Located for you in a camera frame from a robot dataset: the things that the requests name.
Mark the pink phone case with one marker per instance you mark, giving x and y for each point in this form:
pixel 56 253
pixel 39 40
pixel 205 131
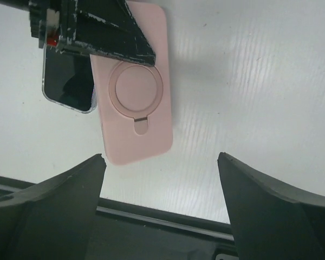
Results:
pixel 134 101

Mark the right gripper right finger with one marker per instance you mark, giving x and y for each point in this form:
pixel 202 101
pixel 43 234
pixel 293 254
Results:
pixel 269 218

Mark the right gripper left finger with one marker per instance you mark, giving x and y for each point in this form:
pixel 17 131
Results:
pixel 52 219

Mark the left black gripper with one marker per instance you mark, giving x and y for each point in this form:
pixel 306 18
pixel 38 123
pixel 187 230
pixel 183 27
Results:
pixel 102 28

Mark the black phone clear case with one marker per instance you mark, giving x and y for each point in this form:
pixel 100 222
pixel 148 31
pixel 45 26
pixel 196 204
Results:
pixel 67 80

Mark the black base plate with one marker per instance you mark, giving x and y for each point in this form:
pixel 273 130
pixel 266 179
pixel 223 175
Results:
pixel 125 231

